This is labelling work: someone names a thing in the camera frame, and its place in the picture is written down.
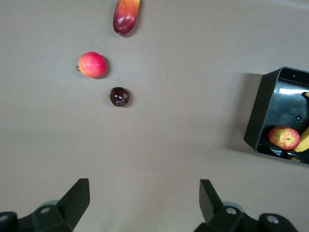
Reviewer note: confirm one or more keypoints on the red yellow mango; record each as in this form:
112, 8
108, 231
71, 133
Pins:
125, 17

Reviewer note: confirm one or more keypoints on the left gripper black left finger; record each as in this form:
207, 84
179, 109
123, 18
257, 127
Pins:
72, 200

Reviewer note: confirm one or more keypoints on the yellow banana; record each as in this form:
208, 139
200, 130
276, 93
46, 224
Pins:
304, 142

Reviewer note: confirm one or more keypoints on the black plastic box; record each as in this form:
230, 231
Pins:
259, 108

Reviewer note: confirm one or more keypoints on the dark purple plum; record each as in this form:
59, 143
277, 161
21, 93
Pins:
120, 97

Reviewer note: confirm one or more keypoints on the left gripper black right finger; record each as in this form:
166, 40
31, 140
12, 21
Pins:
212, 205

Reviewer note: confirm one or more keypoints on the red yellow striped apple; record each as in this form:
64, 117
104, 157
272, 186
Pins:
283, 137

